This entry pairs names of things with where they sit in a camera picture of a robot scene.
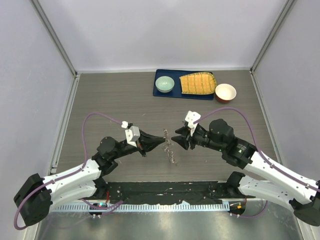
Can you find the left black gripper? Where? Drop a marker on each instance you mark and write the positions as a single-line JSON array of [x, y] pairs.
[[147, 142]]

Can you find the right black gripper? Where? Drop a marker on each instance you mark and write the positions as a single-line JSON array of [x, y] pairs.
[[182, 140]]

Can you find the metal disc with keyrings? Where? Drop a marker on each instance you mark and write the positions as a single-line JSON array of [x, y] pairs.
[[168, 147]]

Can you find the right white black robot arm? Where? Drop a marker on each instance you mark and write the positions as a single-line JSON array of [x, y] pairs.
[[283, 187]]

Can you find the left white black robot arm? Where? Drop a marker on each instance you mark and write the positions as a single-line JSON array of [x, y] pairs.
[[38, 196]]

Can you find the dark blue tray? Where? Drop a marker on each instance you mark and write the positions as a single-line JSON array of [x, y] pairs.
[[176, 92]]

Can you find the pale green bowl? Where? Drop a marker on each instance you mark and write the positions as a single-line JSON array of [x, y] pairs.
[[164, 84]]

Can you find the yellow woven bamboo basket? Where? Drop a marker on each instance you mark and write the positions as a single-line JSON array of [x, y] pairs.
[[199, 83]]

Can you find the brown bowl white inside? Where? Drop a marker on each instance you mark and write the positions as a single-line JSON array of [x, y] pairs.
[[224, 93]]

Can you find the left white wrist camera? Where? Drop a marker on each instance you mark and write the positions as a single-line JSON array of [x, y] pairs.
[[132, 135]]

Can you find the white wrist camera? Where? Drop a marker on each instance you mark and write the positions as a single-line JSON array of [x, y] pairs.
[[132, 135], [191, 118]]

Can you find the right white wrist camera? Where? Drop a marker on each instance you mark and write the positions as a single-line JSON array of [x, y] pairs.
[[191, 118]]

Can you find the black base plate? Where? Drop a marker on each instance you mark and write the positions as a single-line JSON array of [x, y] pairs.
[[169, 193]]

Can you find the slotted white cable duct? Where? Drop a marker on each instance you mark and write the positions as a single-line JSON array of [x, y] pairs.
[[134, 208]]

